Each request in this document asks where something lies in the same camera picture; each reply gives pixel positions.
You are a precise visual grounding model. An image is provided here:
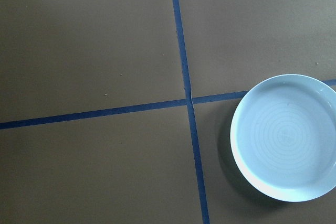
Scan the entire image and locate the white ringed ceramic plate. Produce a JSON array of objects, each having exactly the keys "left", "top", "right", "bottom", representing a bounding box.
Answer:
[{"left": 230, "top": 73, "right": 336, "bottom": 203}]

